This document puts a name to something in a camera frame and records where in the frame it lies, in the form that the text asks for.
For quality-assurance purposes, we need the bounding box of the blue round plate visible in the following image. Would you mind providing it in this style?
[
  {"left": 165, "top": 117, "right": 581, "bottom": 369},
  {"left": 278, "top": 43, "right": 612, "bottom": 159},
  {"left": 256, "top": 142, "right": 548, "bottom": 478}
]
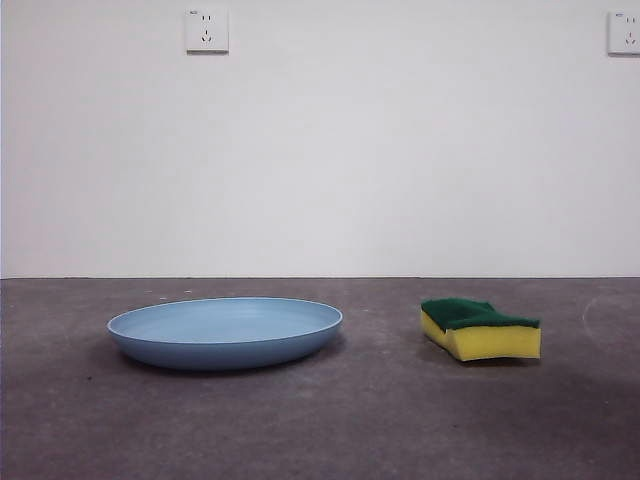
[{"left": 105, "top": 296, "right": 345, "bottom": 372}]

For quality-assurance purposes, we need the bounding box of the yellow sponge with green pad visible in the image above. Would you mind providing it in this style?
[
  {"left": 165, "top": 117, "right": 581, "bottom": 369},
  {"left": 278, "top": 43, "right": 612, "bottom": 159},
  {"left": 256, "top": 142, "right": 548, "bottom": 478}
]
[{"left": 419, "top": 297, "right": 542, "bottom": 363}]

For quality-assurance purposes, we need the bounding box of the white wall socket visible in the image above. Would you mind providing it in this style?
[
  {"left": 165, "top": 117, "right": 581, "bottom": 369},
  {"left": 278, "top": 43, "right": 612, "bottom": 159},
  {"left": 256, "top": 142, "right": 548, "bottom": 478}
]
[
  {"left": 185, "top": 6, "right": 231, "bottom": 55},
  {"left": 607, "top": 10, "right": 640, "bottom": 56}
]

